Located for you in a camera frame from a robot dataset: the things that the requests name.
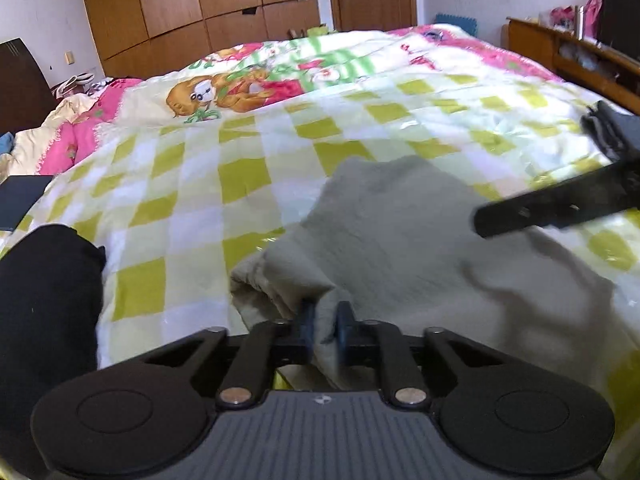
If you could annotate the wall socket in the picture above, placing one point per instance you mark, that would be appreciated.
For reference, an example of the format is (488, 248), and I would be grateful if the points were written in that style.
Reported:
(69, 57)

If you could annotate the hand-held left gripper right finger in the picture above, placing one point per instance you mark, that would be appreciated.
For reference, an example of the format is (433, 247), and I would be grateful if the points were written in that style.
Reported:
(343, 332)

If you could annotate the wooden headboard shelf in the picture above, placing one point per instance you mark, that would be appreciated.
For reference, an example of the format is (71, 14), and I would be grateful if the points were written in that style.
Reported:
(530, 40)

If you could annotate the grey folded cloth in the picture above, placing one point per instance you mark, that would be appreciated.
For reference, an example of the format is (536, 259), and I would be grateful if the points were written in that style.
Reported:
(607, 130)

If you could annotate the dark folded cloth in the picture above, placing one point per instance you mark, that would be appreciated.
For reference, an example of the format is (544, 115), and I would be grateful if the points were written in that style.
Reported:
(20, 202)

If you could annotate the metal bottle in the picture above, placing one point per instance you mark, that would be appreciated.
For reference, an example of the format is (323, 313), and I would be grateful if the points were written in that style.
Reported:
(579, 22)

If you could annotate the black garment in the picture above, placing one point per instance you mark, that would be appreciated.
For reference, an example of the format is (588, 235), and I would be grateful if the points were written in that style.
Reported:
(45, 335)

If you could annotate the grey pants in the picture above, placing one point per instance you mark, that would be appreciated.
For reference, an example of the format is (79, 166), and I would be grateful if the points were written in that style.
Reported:
(400, 240)

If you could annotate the blue cloth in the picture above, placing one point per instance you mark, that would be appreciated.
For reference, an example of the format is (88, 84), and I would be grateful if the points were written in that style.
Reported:
(5, 143)

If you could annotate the wooden wardrobe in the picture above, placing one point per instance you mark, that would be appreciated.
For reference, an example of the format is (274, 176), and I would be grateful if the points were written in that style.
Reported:
(175, 0)

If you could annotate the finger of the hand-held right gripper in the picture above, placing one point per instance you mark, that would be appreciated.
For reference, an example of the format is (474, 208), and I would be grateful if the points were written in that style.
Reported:
(550, 207)

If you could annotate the black monitor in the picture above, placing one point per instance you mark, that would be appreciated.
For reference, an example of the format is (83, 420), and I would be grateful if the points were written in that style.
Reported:
(620, 15)

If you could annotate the pink toy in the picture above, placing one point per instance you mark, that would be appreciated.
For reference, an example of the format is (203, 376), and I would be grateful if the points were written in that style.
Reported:
(562, 17)

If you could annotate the checked printed blanket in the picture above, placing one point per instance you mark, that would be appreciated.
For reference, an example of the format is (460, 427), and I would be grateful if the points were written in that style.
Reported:
(200, 170)

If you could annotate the blue foam mat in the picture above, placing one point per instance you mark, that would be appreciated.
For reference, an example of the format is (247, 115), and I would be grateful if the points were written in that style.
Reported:
(455, 22)

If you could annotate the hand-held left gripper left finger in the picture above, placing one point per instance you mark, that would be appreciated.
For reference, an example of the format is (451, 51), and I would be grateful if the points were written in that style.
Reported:
(308, 330)

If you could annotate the dark brown board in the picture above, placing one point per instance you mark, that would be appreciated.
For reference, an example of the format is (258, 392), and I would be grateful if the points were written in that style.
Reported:
(20, 85)

